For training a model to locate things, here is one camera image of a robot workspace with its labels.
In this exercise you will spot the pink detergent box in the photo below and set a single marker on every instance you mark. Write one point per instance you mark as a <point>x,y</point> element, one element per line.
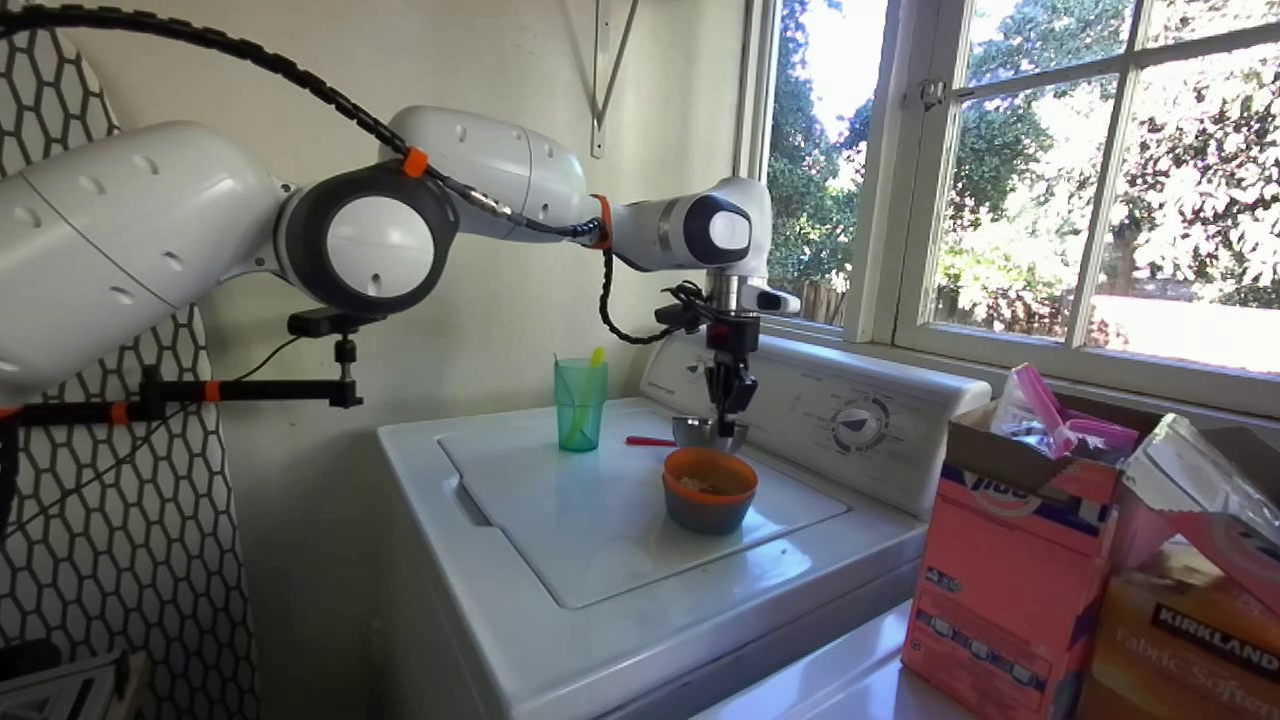
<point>1014,567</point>

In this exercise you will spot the pink plastic bag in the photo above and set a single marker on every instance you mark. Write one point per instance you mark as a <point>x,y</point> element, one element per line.
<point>1035,413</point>

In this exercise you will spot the honeycomb pattern ironing board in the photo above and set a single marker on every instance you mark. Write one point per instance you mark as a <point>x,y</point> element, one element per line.
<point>123,538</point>

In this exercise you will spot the brown Kirkland cardboard box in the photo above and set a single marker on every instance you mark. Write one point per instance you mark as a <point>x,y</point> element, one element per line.
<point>1188,620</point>

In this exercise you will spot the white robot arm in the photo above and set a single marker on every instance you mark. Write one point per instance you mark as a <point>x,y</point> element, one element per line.
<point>109,238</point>

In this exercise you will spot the white dryer machine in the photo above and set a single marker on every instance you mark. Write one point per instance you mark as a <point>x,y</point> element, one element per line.
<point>851,678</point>

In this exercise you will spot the orange plastic bowl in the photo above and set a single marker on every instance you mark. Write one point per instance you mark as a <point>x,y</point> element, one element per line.
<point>708,479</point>

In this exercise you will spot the green translucent plastic cup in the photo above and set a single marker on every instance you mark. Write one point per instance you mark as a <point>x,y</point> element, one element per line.
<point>576,397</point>

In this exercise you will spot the white washing machine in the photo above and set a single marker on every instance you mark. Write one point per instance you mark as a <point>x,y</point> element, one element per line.
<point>553,586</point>

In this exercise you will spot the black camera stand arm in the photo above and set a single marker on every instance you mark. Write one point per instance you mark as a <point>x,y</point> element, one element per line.
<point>153,397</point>

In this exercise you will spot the washer control knob right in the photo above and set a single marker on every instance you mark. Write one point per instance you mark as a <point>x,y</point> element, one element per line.
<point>861,424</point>

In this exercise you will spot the blue plastic bowl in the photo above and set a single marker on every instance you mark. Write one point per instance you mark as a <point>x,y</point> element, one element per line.
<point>706,516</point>

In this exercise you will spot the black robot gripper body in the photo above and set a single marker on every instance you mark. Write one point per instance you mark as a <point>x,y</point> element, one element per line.
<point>733,341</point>

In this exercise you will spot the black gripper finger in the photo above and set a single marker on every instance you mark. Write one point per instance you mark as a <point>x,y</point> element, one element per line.
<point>739,402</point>
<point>719,413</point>

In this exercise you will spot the white window frame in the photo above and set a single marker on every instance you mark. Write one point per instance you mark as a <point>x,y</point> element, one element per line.
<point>1091,187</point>

